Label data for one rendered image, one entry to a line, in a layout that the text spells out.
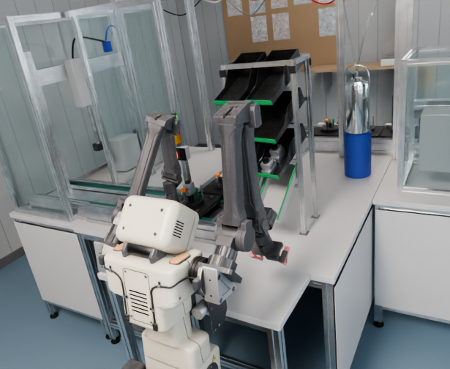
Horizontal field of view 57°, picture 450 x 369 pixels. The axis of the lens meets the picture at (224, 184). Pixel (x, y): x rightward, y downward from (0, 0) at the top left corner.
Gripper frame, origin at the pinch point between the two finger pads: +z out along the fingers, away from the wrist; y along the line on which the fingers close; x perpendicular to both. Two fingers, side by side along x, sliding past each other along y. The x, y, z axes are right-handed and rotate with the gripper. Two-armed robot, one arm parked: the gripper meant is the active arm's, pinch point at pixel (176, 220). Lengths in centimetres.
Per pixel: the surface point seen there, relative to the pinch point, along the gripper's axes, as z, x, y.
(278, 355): 32, 33, -62
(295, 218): 14, -39, -45
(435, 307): 77, -70, -109
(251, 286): 15, 19, -47
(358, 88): -41, -94, -66
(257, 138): -36, -12, -42
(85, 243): 22, 1, 69
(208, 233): 8.1, -4.4, -14.1
